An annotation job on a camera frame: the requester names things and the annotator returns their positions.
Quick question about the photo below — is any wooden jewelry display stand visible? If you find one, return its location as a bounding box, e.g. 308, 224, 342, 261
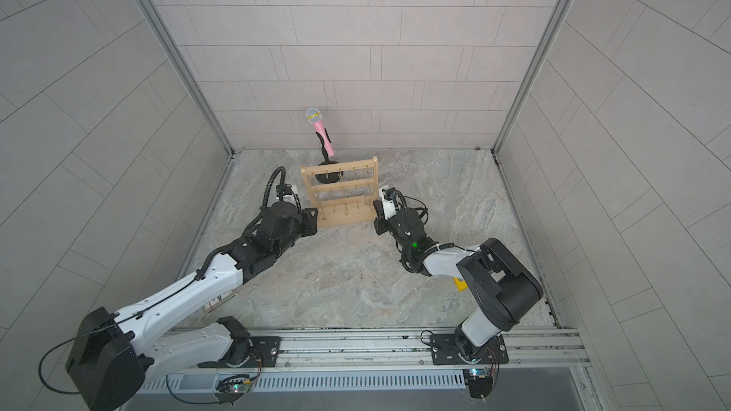
300, 156, 379, 228

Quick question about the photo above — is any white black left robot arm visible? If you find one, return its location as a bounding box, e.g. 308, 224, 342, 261
65, 167, 318, 410

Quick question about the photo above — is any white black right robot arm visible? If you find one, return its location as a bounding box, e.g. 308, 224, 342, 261
373, 186, 544, 363

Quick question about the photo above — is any black microphone stand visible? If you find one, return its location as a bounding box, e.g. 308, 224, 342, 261
315, 132, 343, 185

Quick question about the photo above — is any yellow plastic triangle piece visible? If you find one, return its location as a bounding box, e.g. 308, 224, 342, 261
454, 278, 468, 292

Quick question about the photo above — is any pink toy microphone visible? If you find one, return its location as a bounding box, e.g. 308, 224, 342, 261
306, 108, 334, 162

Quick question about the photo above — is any small printed card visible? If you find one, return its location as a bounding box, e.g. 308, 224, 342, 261
203, 291, 236, 313

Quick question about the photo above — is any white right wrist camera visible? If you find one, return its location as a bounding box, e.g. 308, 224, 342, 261
379, 186, 399, 221

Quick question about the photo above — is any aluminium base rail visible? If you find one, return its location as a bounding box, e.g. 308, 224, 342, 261
141, 327, 591, 399

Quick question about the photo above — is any aluminium corner frame post right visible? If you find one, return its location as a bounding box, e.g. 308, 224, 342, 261
492, 0, 573, 161

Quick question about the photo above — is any aluminium corner frame post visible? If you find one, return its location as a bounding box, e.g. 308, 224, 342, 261
492, 0, 573, 161
134, 0, 235, 157

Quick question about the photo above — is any aluminium corner frame post left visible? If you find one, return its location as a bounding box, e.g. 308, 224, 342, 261
134, 0, 235, 157

